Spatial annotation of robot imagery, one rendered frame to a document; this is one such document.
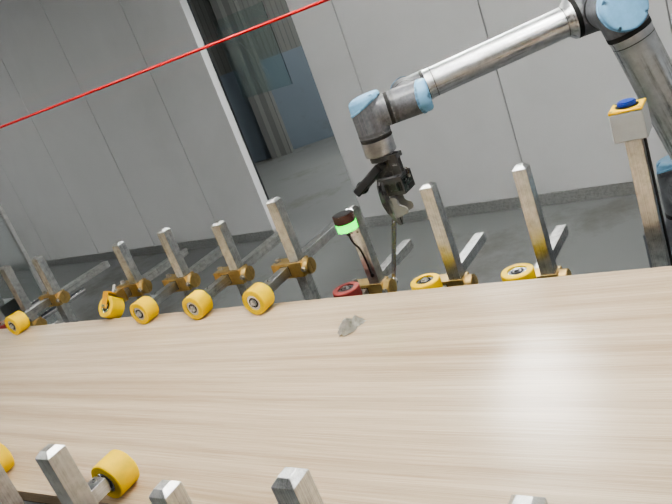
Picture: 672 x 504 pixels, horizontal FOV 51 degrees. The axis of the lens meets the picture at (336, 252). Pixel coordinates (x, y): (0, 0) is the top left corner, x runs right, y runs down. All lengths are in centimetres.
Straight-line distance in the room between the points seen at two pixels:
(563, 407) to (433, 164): 383
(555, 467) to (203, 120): 526
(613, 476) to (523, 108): 366
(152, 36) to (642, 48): 476
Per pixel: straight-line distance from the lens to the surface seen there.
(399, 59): 484
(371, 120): 188
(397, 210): 197
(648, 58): 202
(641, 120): 162
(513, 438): 121
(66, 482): 121
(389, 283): 201
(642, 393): 125
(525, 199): 175
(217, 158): 615
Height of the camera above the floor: 162
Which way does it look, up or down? 18 degrees down
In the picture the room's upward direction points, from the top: 21 degrees counter-clockwise
